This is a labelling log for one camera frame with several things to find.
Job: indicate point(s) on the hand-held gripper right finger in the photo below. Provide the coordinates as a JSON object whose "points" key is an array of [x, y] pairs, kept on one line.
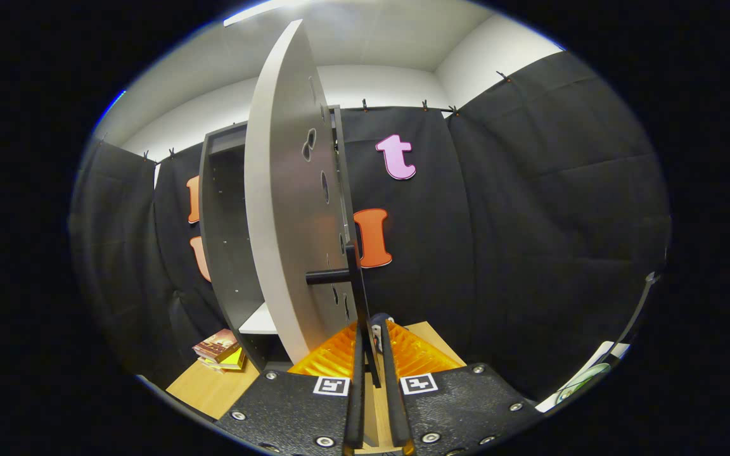
{"points": [[393, 399]]}

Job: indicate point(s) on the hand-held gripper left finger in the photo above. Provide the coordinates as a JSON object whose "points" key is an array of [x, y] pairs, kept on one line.
{"points": [[355, 405]]}

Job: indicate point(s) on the beige shoe cabinet door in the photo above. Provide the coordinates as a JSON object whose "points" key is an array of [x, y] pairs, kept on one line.
{"points": [[282, 221]]}

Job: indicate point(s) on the dark grey shoe cabinet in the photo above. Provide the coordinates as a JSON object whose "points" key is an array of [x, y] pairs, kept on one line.
{"points": [[225, 221]]}

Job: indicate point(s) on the yellow cover book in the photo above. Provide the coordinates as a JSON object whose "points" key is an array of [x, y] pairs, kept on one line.
{"points": [[233, 359]]}

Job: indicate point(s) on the brown cover book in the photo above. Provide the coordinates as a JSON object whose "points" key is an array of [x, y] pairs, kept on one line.
{"points": [[216, 345]]}

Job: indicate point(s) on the white printed sheet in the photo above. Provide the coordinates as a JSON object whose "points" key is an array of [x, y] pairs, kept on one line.
{"points": [[583, 377]]}

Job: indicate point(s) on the black backdrop cloth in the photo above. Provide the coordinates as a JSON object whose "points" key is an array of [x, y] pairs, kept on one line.
{"points": [[530, 221]]}

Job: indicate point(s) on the thin black rod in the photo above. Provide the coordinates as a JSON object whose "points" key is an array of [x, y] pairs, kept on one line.
{"points": [[637, 304]]}

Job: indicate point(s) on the long ceiling light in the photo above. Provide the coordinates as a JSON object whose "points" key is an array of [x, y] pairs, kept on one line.
{"points": [[257, 11]]}

